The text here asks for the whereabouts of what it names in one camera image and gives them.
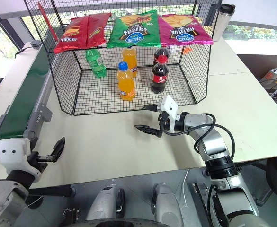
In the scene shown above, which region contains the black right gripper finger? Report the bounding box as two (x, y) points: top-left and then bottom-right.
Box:
(141, 103), (158, 113)
(134, 124), (163, 139)

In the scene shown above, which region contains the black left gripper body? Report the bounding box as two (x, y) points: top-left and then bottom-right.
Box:
(26, 151), (49, 177)

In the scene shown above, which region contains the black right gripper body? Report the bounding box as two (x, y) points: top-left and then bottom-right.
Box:
(157, 110), (172, 138)

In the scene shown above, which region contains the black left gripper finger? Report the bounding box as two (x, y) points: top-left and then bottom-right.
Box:
(38, 136), (66, 163)

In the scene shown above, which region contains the cola bottle red cap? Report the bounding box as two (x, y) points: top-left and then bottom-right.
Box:
(151, 55), (169, 94)
(153, 46), (170, 67)

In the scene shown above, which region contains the orange soda bottle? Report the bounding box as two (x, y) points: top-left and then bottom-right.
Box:
(122, 46), (138, 78)
(116, 61), (137, 102)

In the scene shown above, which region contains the green soda bottle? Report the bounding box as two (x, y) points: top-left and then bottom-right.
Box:
(84, 49), (107, 79)

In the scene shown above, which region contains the silver left robot leg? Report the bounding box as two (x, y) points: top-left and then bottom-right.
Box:
(84, 183), (126, 222)

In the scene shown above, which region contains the silver robot leg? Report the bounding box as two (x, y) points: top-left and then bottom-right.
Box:
(84, 183), (126, 222)
(151, 183), (184, 227)

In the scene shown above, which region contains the silver right robot leg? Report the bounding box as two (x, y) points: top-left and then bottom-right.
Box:
(151, 183), (184, 227)

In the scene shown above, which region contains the green chips bag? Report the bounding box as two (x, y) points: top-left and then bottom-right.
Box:
(107, 9), (162, 49)

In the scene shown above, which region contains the magenta chips bag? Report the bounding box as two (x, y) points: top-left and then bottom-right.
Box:
(157, 14), (214, 46)

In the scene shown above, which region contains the red chips bag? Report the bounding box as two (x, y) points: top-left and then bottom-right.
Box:
(85, 12), (112, 49)
(54, 17), (89, 54)

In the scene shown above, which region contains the white travel mug black lid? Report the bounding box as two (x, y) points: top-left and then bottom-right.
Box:
(212, 3), (236, 42)

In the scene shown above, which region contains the white and orange device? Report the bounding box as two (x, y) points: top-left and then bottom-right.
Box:
(259, 67), (277, 83)

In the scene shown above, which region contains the red plastic strip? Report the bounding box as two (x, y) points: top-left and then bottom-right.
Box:
(37, 1), (59, 41)

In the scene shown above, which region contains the black wire mesh rack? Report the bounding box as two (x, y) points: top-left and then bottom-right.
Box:
(23, 0), (224, 116)

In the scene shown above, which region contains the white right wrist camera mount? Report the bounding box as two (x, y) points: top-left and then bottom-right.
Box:
(156, 95), (179, 132)

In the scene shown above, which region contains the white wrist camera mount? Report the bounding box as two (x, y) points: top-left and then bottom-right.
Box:
(156, 95), (179, 132)
(0, 138), (45, 183)

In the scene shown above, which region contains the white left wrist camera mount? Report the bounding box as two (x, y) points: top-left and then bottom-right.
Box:
(0, 138), (45, 183)

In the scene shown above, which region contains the black table frame bar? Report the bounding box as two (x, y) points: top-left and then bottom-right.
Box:
(28, 185), (77, 199)

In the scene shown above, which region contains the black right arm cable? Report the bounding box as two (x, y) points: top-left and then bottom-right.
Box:
(160, 113), (236, 164)

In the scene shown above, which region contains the green conveyor belt silver frame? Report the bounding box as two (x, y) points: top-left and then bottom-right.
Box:
(0, 42), (54, 146)

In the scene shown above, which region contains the thin white cable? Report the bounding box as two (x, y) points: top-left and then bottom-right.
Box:
(175, 168), (191, 210)

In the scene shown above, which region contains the black adapter cable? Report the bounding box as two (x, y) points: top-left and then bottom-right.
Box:
(14, 46), (34, 59)

